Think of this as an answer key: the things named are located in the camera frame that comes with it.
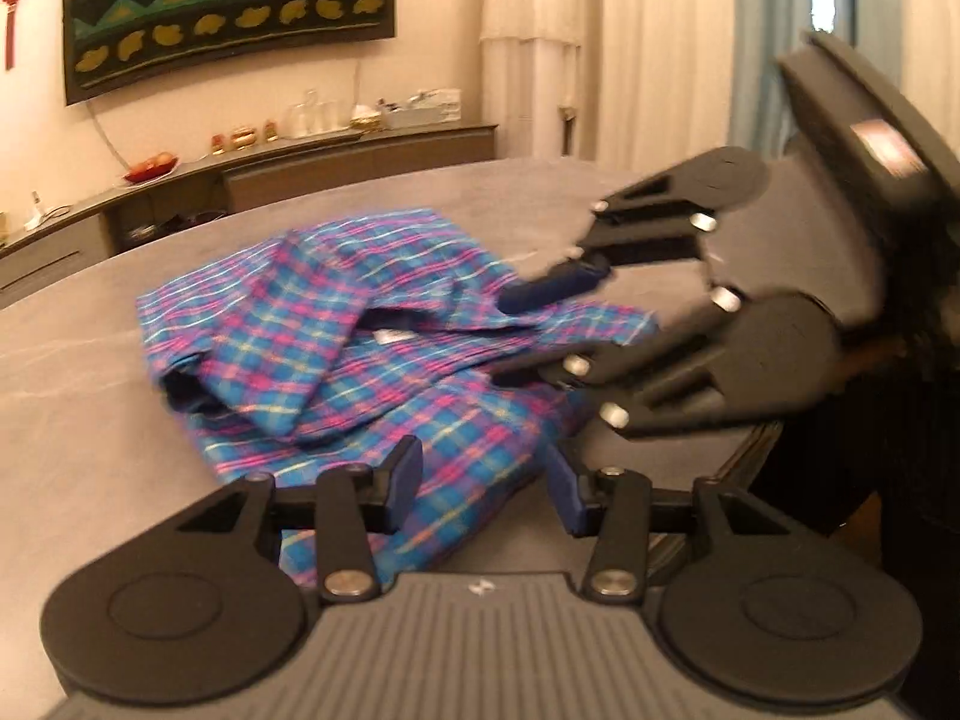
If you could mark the red plate of fruit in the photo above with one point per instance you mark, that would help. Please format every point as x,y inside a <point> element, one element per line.
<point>150,166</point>

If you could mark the grey long media cabinet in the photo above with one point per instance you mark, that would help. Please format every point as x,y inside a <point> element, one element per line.
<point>337,165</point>

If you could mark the white tabletop item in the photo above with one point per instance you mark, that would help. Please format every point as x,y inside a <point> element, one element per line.
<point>37,216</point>

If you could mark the white box of papers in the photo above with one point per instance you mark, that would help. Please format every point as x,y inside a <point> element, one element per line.
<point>420,109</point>

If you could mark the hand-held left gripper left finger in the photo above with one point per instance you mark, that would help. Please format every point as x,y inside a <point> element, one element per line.
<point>403,476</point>

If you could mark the wall-mounted television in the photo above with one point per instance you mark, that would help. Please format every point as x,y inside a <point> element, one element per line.
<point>225,0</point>

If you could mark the gold gift box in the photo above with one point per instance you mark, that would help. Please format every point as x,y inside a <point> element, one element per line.
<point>366,120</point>

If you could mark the blue pink plaid garment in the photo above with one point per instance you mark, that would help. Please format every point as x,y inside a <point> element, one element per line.
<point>420,405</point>

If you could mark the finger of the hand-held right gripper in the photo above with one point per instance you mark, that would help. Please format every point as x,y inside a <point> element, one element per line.
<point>660,382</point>
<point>555,286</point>

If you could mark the blue curtain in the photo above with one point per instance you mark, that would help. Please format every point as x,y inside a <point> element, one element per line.
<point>772,45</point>

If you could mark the clear glass jars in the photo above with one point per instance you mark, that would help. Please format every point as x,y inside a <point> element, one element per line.
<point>315,118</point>

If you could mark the white curtain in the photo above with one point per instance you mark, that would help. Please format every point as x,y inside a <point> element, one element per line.
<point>600,45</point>

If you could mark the gold ornament box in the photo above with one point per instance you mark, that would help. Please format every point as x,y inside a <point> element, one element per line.
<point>244,137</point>

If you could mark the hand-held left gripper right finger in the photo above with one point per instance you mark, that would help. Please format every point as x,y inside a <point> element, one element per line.
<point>564,495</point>

